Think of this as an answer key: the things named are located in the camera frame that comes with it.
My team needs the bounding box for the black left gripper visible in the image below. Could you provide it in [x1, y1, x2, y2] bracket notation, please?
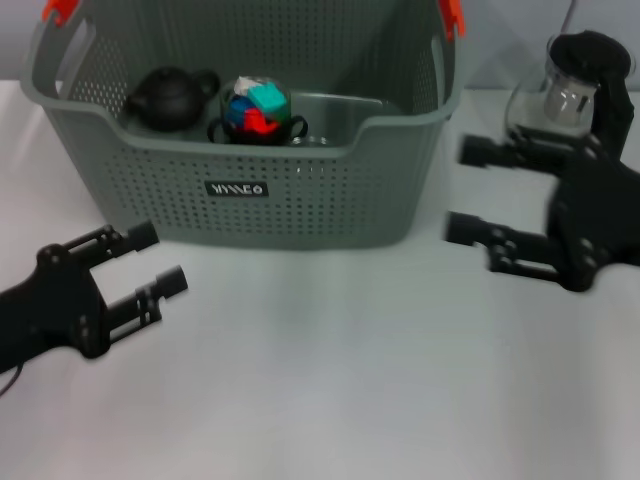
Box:
[0, 221, 190, 374]

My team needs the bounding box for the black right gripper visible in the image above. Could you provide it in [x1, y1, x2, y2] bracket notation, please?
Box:
[444, 133, 640, 294]

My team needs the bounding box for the glass teacup black holder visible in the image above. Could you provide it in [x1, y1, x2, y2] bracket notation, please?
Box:
[288, 134, 335, 149]
[207, 75, 294, 146]
[287, 113, 309, 141]

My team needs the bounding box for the blue square brick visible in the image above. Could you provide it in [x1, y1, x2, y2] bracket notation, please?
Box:
[227, 97, 254, 127]

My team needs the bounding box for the orange-red sloped brick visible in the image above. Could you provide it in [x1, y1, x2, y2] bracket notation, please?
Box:
[244, 110, 276, 135]

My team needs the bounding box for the teal square plate brick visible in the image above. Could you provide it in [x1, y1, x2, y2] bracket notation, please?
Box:
[248, 83, 289, 117]

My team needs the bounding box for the grey perforated storage bin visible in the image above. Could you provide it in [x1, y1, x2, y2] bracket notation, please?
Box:
[19, 0, 469, 250]

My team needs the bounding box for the dark clay teapot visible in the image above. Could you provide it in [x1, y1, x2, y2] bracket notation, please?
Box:
[123, 63, 221, 132]

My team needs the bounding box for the glass carafe black handle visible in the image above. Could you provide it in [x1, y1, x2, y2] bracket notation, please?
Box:
[504, 28, 636, 161]

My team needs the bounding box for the orange bin handle clip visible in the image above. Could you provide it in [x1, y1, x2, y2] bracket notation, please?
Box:
[40, 0, 81, 25]
[439, 0, 467, 39]

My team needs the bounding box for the thin left gripper cable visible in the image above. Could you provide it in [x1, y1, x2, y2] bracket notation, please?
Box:
[0, 363, 25, 399]

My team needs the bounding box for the thin grey background cable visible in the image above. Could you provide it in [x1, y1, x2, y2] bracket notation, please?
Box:
[558, 0, 579, 32]

